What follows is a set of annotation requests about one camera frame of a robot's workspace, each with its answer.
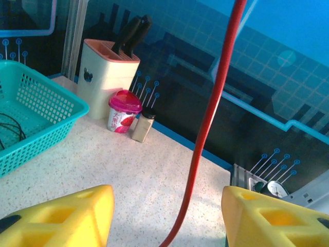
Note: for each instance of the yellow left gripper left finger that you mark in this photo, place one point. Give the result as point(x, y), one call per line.
point(56, 221)

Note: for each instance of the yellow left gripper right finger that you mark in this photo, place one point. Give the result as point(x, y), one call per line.
point(277, 221)

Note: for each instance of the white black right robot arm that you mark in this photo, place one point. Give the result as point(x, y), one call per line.
point(308, 193)

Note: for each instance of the teal plastic basket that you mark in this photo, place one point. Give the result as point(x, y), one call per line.
point(38, 123)

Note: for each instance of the pink yogurt cup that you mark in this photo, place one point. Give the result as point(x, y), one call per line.
point(123, 121)

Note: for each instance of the spice jar black lid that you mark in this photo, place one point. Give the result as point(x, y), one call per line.
point(142, 127)

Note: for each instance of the cream knife block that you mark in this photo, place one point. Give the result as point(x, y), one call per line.
point(110, 77)

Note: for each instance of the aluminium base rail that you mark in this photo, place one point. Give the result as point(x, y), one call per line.
point(241, 175)

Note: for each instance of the aluminium frame post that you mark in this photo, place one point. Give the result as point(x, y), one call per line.
point(74, 38)

